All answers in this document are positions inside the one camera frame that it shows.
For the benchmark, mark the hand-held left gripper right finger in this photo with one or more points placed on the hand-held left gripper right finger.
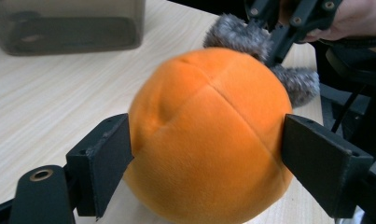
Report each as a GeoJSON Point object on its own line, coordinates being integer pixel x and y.
{"type": "Point", "coordinates": [325, 165]}

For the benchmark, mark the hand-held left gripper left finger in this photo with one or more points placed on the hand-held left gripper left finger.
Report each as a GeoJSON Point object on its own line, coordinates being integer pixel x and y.
{"type": "Point", "coordinates": [100, 165]}

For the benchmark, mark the grey fuzzy cloth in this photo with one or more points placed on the grey fuzzy cloth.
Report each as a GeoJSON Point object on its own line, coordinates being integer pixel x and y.
{"type": "Point", "coordinates": [235, 34]}

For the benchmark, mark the orange plush toy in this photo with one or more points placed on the orange plush toy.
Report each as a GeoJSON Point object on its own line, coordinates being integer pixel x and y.
{"type": "Point", "coordinates": [207, 140]}

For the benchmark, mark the brown translucent storage box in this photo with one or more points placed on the brown translucent storage box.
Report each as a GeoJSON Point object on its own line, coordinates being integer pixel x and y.
{"type": "Point", "coordinates": [67, 28]}

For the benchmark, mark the black stool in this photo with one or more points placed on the black stool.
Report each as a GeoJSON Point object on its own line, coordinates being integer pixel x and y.
{"type": "Point", "coordinates": [356, 68]}

